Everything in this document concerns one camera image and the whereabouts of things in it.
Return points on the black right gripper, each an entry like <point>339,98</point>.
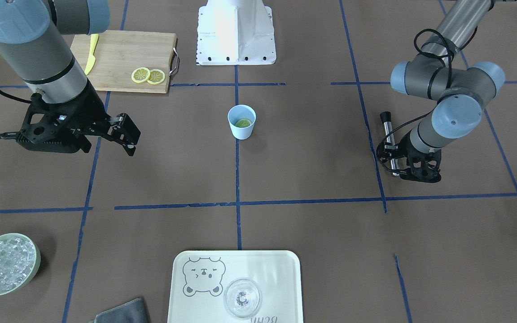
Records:
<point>89,109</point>

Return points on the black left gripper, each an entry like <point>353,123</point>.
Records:
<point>407,148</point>

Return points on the steel muddler black tip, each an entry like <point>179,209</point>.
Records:
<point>386,120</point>

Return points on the yellow lemon slice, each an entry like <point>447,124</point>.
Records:
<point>243,122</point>

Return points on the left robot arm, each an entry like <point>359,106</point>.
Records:
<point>461,96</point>

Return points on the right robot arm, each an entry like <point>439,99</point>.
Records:
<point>31,41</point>

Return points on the lemon slice on board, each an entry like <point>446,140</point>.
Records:
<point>140,75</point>
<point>156,76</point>

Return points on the light blue plastic cup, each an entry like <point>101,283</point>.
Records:
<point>238,112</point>

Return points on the yellow plastic knife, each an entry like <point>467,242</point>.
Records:
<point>91,54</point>

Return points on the cream bear serving tray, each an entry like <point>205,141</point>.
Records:
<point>200,279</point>

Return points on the green bowl of ice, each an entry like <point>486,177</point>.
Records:
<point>20,260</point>

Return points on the grey folded cloth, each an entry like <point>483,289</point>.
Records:
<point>133,311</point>

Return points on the clear wine glass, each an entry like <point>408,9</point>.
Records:
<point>243,298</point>

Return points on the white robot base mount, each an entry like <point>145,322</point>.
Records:
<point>235,32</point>

